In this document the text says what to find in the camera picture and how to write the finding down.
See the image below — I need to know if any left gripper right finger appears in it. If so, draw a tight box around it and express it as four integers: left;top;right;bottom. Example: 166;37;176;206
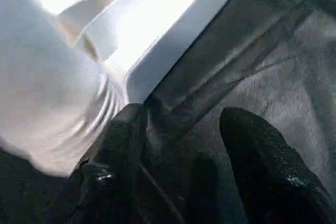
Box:
219;106;336;224

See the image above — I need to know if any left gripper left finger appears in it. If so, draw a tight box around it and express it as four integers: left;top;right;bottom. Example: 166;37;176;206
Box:
69;104;184;224

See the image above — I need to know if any white plastic table leg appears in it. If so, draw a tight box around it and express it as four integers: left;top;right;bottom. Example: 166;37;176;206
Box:
0;0;129;180

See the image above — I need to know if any white plastic table top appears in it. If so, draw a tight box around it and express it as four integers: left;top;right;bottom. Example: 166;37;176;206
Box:
20;0;253;104

